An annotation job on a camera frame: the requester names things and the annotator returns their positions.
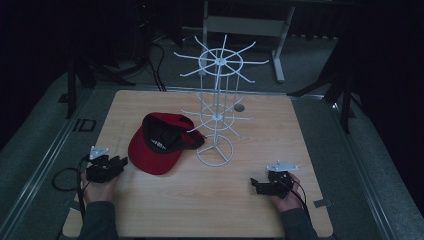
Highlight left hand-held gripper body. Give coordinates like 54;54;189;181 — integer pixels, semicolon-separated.
85;145;123;184

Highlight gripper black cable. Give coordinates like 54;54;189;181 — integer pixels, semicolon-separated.
51;155;91;221
273;178;313;223

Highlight red baseball cap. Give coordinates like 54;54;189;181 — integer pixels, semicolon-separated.
127;112;206;176

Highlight white wire display rack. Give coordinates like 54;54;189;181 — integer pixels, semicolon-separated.
173;34;270;168

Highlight black floor cables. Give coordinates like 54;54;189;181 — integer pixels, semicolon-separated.
133;39;168;92

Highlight black stand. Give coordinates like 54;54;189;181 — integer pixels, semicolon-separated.
289;59;358;135
59;49;136;120

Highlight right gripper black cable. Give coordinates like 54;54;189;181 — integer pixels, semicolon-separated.
273;178;313;223

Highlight person's left hand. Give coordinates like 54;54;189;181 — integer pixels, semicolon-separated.
80;172;120;205

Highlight grey metal desk frame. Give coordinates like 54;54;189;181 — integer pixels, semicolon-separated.
199;0;298;84

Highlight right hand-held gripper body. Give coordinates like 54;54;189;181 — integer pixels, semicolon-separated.
254;160;300;200

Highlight person's right hand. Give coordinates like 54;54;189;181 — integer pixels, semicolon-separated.
268;172;304;214

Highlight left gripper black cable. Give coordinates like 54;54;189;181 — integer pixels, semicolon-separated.
51;155;91;221

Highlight grey tape piece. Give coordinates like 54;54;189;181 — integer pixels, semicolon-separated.
313;198;334;208

